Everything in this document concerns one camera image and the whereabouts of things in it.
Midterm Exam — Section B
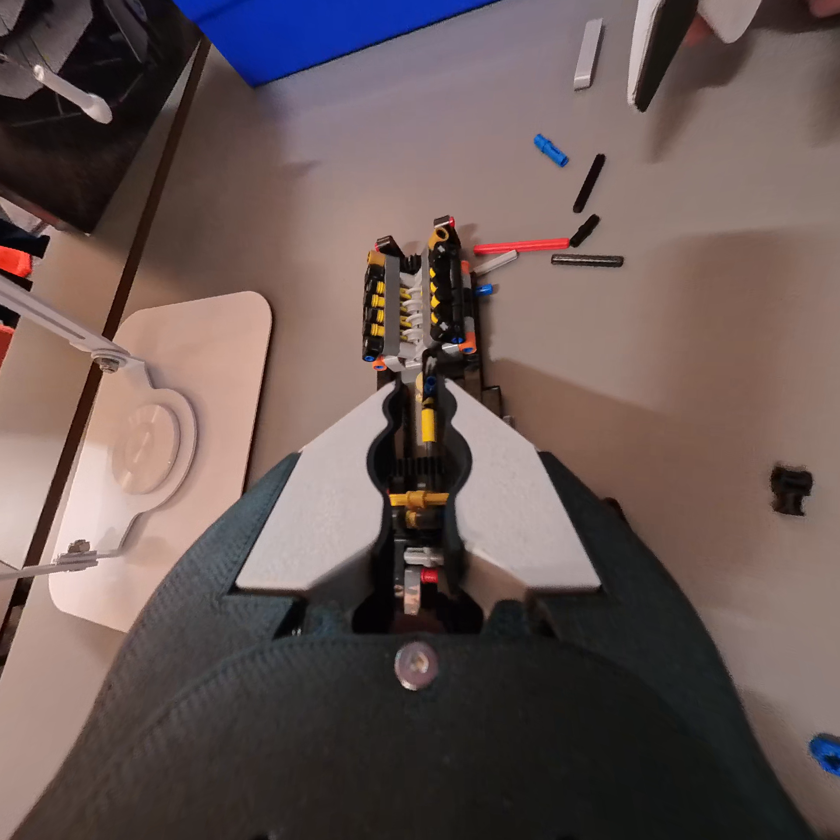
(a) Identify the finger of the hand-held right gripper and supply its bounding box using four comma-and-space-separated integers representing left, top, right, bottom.
626, 0, 700, 112
697, 0, 763, 45

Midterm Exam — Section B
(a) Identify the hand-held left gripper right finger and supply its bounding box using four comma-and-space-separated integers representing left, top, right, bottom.
441, 379, 602, 634

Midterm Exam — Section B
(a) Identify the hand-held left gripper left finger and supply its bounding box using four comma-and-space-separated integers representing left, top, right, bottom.
234, 381, 403, 634

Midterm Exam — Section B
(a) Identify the partly built lego vehicle chassis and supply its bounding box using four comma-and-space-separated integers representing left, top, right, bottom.
363, 215, 519, 618

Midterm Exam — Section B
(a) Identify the small black lego connector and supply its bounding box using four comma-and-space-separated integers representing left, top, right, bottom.
769, 465, 815, 516

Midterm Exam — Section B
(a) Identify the light grey lego piece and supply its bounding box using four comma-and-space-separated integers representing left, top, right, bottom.
574, 18, 603, 91

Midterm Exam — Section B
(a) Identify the long red lego axle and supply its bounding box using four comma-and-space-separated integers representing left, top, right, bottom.
474, 238, 571, 256

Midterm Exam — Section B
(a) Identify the black lego set box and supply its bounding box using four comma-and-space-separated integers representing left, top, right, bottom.
0, 0, 204, 234

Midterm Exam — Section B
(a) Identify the large blue plastic bin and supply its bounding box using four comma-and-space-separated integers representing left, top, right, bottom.
174, 0, 500, 88

